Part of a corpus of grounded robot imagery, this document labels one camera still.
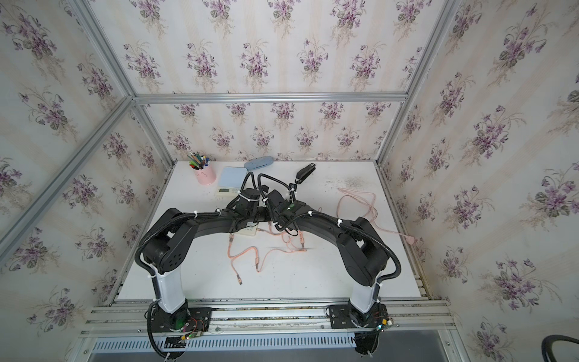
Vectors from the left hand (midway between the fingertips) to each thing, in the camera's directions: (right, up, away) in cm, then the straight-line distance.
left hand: (283, 212), depth 94 cm
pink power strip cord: (+41, +5, +11) cm, 43 cm away
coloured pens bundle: (-41, +23, +11) cm, 48 cm away
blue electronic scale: (-14, -8, -1) cm, 16 cm away
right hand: (+3, 0, -3) cm, 4 cm away
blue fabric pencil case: (-14, +23, +24) cm, 36 cm away
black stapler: (+9, +16, +17) cm, 25 cm away
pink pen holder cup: (-37, +16, +12) cm, 42 cm away
